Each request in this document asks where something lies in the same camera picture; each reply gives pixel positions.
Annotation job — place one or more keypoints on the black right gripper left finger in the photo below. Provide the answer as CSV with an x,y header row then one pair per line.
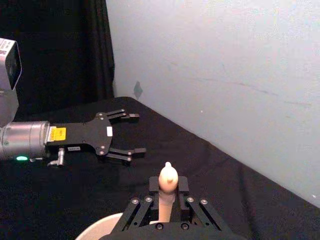
x,y
142,210

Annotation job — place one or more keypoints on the black curtain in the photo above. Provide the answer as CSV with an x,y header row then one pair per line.
x,y
62,50

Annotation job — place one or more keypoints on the small white plastic piece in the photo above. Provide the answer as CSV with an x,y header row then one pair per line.
x,y
168,181

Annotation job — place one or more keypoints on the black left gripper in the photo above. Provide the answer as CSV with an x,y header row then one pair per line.
x,y
85,137

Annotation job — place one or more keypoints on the black table cloth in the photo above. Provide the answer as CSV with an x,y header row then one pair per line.
x,y
225,187

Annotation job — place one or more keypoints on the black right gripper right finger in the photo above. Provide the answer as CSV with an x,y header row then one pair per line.
x,y
197,212

